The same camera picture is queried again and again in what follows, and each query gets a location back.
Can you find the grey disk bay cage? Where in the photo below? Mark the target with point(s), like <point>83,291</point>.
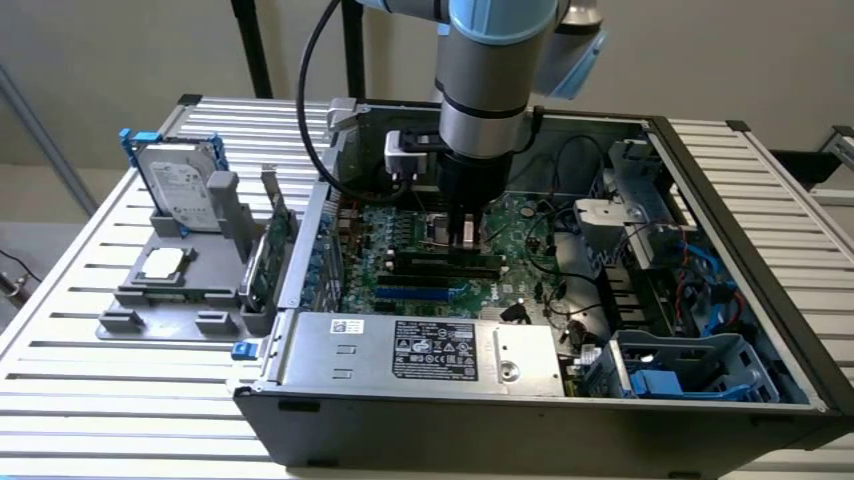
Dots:
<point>634,200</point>

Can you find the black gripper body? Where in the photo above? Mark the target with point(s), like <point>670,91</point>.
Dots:
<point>473,177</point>

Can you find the black open PC case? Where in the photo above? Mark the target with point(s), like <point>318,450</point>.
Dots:
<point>534,350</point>

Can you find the blue case latch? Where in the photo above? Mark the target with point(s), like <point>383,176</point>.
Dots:
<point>244,349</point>

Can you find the black stand pole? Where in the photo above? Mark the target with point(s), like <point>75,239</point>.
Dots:
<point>354,47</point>
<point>254,47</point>

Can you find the green motherboard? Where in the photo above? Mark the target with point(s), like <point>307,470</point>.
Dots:
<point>427,260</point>

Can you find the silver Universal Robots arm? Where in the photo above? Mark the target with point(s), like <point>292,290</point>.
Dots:
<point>477,65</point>

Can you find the silver CPU chip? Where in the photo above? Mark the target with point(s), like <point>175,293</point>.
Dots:
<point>162,262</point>

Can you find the green RAM stick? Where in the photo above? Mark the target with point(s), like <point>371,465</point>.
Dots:
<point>478,258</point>

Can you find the silver power supply unit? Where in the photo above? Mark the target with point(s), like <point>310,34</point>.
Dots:
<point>421,352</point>

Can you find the grey parts rack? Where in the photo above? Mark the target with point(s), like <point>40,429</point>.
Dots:
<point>180,280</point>

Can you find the blue plastic disk bay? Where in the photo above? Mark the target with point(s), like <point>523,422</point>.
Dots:
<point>694,367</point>

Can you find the black RAM slot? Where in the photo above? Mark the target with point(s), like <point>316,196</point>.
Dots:
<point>421,256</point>
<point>443,272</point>

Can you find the green graphics card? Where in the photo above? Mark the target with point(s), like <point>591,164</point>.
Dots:
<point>270,245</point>

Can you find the CPU socket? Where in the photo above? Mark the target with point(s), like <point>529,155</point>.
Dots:
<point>437,226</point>

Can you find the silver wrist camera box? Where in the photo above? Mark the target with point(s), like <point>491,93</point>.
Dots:
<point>405,153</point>

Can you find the blue expansion slot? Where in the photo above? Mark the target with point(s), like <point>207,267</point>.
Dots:
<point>421,294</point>

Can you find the hard disk in blue bracket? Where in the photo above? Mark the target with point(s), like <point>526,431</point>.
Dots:
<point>179,185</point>

